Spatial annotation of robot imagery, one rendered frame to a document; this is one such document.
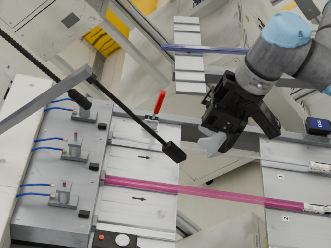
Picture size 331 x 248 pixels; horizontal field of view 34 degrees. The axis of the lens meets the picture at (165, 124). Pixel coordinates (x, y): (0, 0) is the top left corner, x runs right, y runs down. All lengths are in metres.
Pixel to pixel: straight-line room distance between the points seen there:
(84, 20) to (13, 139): 1.03
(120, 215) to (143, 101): 1.23
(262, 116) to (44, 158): 0.43
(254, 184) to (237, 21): 0.75
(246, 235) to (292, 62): 0.62
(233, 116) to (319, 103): 1.53
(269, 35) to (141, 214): 0.41
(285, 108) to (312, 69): 0.53
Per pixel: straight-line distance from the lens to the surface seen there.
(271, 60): 0.97
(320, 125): 1.28
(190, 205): 2.65
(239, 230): 1.48
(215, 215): 2.51
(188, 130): 1.24
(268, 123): 1.08
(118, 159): 1.13
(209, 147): 1.13
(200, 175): 2.54
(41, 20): 2.06
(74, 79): 0.86
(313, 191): 1.20
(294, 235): 1.11
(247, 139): 1.26
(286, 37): 0.95
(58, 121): 1.12
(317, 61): 0.98
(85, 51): 4.35
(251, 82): 1.00
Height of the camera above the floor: 1.65
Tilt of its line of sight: 31 degrees down
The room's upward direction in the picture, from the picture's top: 47 degrees counter-clockwise
